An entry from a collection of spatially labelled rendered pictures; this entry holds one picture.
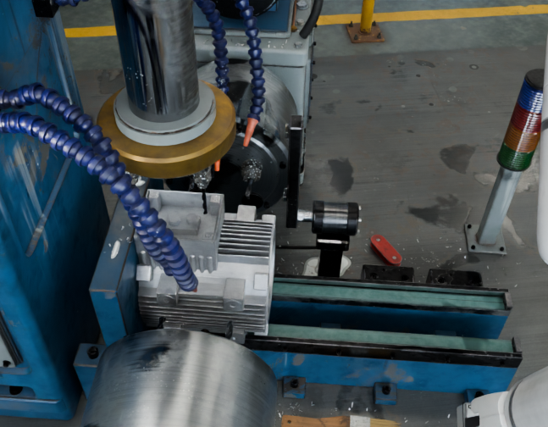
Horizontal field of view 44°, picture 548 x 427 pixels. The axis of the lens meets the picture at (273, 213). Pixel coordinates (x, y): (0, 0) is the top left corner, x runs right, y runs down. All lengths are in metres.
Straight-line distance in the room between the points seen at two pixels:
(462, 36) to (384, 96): 1.91
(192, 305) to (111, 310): 0.13
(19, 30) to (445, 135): 1.13
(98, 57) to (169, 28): 2.73
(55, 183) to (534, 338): 0.91
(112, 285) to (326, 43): 2.72
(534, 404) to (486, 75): 1.42
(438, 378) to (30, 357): 0.67
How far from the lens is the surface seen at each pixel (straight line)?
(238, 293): 1.01
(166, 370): 0.84
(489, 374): 1.23
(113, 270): 0.97
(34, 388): 1.16
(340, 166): 1.61
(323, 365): 1.19
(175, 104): 0.83
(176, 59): 0.80
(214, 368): 0.85
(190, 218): 1.03
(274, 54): 1.34
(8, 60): 0.89
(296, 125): 1.01
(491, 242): 1.50
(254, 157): 1.20
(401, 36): 3.66
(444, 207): 1.56
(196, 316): 1.06
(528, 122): 1.27
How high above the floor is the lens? 1.88
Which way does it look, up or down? 47 degrees down
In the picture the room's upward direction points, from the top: 1 degrees clockwise
